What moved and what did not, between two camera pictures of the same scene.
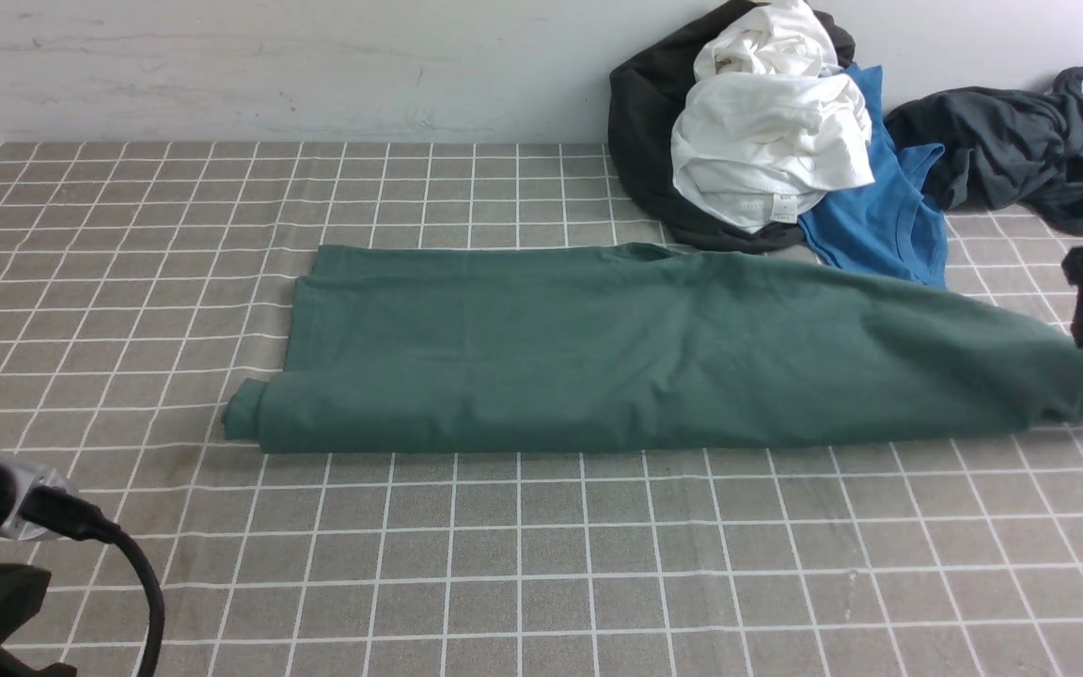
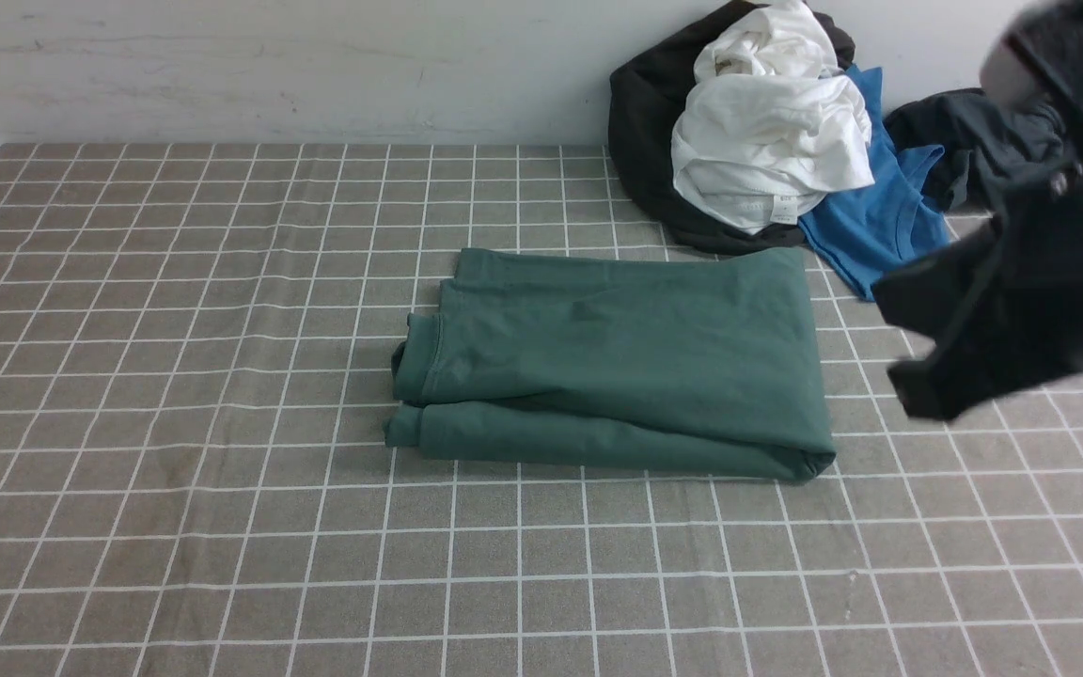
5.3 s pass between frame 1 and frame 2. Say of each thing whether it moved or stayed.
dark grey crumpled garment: stayed
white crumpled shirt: stayed
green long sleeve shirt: moved
